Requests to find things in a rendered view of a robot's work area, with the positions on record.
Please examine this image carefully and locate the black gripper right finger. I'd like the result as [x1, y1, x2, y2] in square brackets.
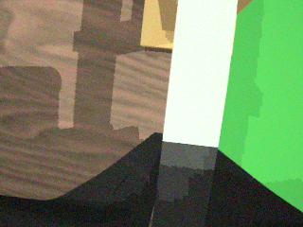
[205, 151, 303, 227]

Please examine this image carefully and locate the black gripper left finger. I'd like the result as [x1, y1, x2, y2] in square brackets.
[0, 132, 163, 227]

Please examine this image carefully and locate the green flat mat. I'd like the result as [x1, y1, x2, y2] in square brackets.
[219, 0, 303, 212]

